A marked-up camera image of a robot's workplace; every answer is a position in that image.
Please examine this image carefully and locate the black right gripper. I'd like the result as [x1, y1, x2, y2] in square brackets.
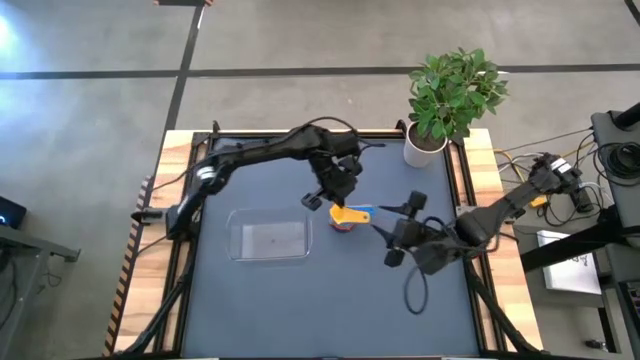
[371, 190, 459, 276]

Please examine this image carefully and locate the green leafy plant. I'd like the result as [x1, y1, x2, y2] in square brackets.
[406, 46, 511, 146]

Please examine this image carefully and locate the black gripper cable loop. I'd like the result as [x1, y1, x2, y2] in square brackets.
[402, 263, 431, 317]

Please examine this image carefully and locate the yellow measuring cup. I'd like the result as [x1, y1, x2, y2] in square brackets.
[328, 203, 373, 228]

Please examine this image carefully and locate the white ribbed plant pot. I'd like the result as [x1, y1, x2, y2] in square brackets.
[402, 120, 449, 170]

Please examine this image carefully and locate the coiled black cable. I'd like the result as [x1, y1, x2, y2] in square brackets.
[596, 141, 640, 182]

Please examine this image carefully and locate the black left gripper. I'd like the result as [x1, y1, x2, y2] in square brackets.
[300, 155, 364, 212]

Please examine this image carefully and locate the white paper box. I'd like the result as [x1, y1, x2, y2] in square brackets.
[536, 229, 603, 297]

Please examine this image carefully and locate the black metal table frame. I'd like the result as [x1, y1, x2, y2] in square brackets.
[107, 127, 551, 360]

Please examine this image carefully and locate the black device blue light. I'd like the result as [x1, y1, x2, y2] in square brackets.
[0, 195, 29, 231]

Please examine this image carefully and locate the clear plastic basket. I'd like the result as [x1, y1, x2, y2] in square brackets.
[225, 206, 314, 263]

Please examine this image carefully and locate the black power strip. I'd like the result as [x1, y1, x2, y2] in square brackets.
[569, 185, 597, 214]

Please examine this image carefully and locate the grey metal desk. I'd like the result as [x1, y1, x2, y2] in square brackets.
[0, 224, 82, 360]

